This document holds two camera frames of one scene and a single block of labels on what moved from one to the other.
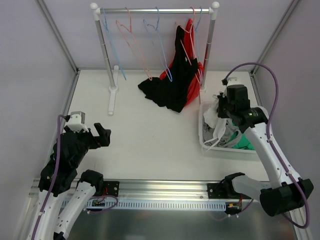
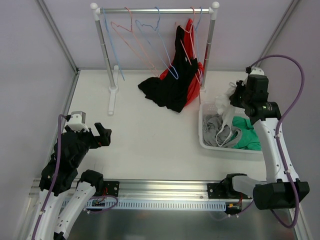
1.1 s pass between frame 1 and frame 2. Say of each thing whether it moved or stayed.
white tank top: moved
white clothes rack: stayed
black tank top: stayed
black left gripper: stayed
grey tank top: moved
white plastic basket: stayed
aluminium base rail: stayed
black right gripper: moved
